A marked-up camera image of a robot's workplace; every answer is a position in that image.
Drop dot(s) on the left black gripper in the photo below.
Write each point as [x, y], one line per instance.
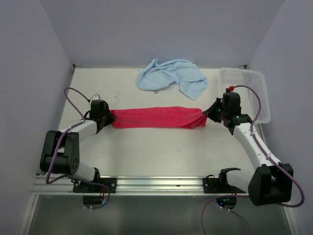
[110, 118]

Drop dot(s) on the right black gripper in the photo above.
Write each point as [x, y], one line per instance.
[210, 113]

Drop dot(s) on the red towel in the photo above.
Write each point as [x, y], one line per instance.
[159, 117]

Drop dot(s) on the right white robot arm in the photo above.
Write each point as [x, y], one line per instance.
[270, 182]

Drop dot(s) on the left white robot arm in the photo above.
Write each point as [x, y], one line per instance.
[61, 151]

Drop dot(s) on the white plastic basket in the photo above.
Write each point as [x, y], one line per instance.
[249, 102]

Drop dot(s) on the light blue towel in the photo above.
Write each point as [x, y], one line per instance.
[190, 79]

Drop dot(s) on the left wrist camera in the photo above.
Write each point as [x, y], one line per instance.
[95, 97]

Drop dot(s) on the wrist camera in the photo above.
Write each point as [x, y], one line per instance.
[229, 89]
[95, 97]

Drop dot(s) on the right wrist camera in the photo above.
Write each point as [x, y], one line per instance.
[229, 89]

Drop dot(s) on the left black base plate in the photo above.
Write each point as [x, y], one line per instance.
[103, 185]

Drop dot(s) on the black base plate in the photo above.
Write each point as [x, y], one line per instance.
[103, 185]
[213, 186]

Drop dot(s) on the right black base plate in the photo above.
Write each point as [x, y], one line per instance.
[213, 186]

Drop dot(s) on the aluminium mounting rail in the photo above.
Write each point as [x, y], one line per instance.
[129, 186]

